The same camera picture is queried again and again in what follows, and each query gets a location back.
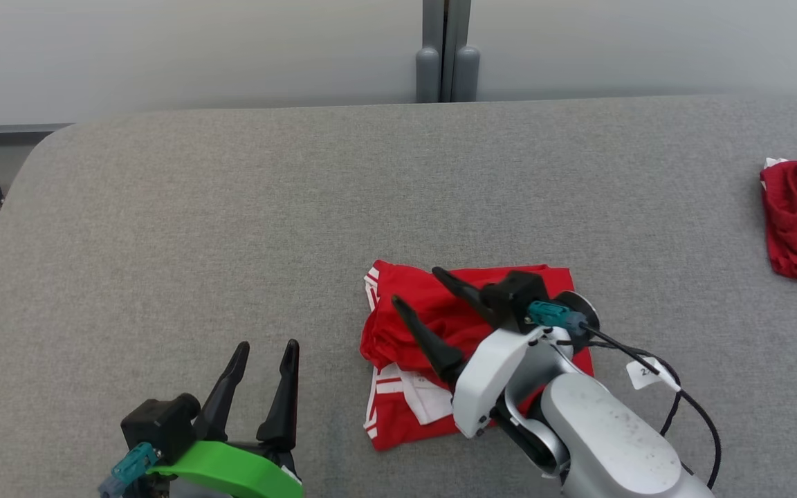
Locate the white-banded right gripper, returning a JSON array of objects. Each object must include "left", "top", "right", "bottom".
[{"left": 392, "top": 267, "right": 572, "bottom": 440}]

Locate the teal cable connector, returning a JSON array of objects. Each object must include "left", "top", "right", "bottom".
[
  {"left": 529, "top": 301, "right": 588, "bottom": 338},
  {"left": 99, "top": 443, "right": 161, "bottom": 498}
]

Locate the small white cable label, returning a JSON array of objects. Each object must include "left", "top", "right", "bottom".
[{"left": 625, "top": 356, "right": 681, "bottom": 393}]

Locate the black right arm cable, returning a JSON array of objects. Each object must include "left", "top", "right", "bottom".
[{"left": 578, "top": 324, "right": 722, "bottom": 489}]

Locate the red jersey with white sleeves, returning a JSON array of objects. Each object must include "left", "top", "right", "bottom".
[{"left": 359, "top": 260, "right": 596, "bottom": 452}]

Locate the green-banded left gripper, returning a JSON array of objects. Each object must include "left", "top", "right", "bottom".
[{"left": 146, "top": 339, "right": 304, "bottom": 498}]

